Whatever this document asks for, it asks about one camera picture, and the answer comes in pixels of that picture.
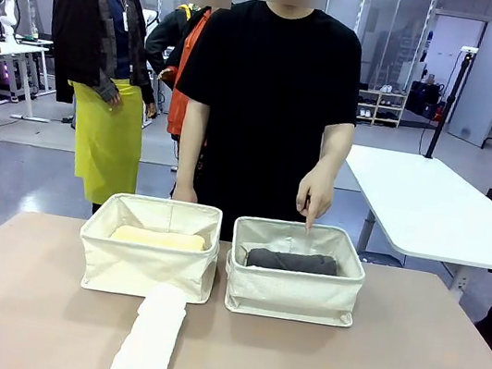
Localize person's left hand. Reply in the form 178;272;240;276
289;167;338;240

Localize person's right hand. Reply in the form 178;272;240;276
170;184;201;206

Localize yellow towel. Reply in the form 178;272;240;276
109;220;209;254

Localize grey towel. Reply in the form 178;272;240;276
244;242;341;282

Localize person's right forearm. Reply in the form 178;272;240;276
172;136;207;194

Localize person's left forearm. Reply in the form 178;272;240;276
309;125;356;188

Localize cream fabric basket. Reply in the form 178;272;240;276
70;186;227;310
217;210;374;333

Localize person in yellow apron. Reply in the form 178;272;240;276
20;0;173;223

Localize person in orange vest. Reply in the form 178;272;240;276
131;0;232;142

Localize person in black t-shirt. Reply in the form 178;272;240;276
152;0;375;259

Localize white shoe rack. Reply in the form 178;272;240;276
353;80;410;130

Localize large white table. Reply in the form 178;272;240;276
327;143;492;300

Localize white rolled towel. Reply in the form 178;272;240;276
108;277;191;369

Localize black bags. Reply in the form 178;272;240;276
404;77;450;121

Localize black tripod stand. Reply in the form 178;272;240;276
423;42;479;164

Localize grey door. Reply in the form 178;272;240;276
447;14;492;150

